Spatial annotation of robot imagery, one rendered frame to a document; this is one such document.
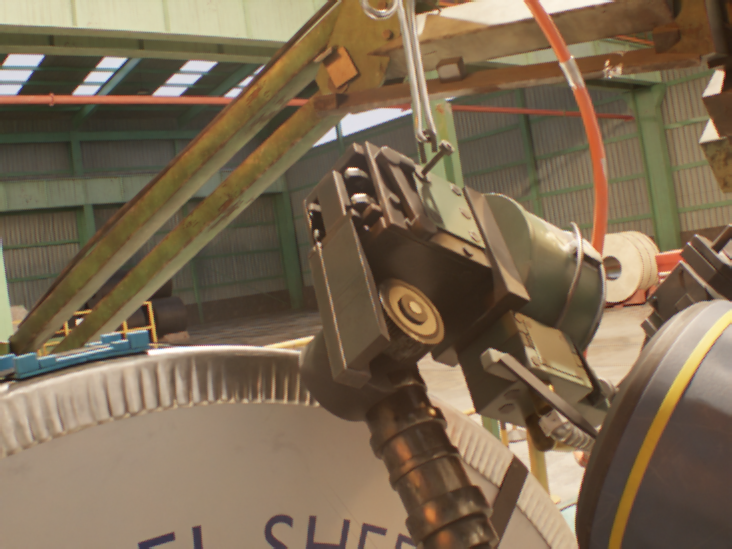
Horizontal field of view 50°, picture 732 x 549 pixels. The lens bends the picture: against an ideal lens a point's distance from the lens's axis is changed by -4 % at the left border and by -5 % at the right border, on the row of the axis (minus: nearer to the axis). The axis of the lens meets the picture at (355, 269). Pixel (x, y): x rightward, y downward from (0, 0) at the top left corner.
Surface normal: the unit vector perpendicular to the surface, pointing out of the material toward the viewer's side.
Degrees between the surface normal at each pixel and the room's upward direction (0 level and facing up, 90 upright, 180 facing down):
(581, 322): 108
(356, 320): 65
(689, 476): 75
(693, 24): 90
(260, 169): 90
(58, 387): 91
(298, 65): 90
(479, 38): 140
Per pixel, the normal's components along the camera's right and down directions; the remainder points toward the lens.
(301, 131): -0.45, 0.06
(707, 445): -0.54, -0.36
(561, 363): 0.60, -0.63
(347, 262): -0.78, -0.32
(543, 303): 0.48, 0.24
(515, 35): -0.37, 0.82
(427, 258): 0.18, 0.71
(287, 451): 0.65, -0.11
